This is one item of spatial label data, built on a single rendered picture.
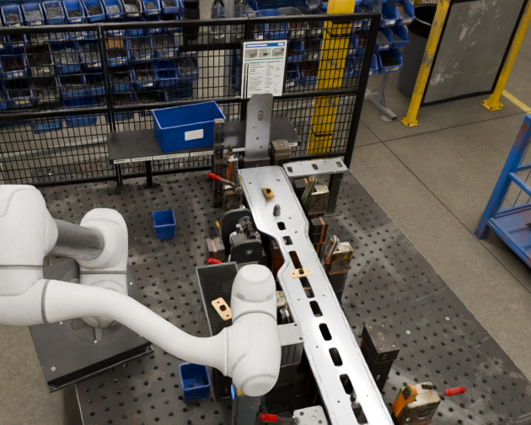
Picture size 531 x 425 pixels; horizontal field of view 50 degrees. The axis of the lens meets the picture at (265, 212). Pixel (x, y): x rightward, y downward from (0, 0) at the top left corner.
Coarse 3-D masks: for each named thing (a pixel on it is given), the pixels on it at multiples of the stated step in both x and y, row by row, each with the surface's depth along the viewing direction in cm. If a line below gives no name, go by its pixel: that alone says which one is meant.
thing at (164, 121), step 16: (160, 112) 261; (176, 112) 264; (192, 112) 268; (208, 112) 271; (160, 128) 248; (176, 128) 251; (192, 128) 254; (208, 128) 258; (224, 128) 262; (160, 144) 257; (176, 144) 257; (192, 144) 260; (208, 144) 264
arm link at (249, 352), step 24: (48, 288) 127; (72, 288) 129; (96, 288) 130; (48, 312) 126; (72, 312) 128; (96, 312) 129; (120, 312) 127; (144, 312) 126; (144, 336) 125; (168, 336) 122; (192, 336) 123; (216, 336) 122; (240, 336) 120; (264, 336) 120; (192, 360) 121; (216, 360) 120; (240, 360) 117; (264, 360) 117; (240, 384) 116; (264, 384) 116
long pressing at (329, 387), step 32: (256, 192) 245; (288, 192) 246; (256, 224) 229; (288, 224) 231; (288, 256) 217; (288, 288) 205; (320, 288) 206; (320, 320) 195; (320, 352) 185; (352, 352) 186; (320, 384) 176; (352, 384) 178; (352, 416) 169; (384, 416) 170
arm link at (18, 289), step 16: (0, 272) 124; (16, 272) 125; (32, 272) 128; (0, 288) 124; (16, 288) 125; (32, 288) 127; (0, 304) 125; (16, 304) 125; (32, 304) 125; (0, 320) 126; (16, 320) 126; (32, 320) 127
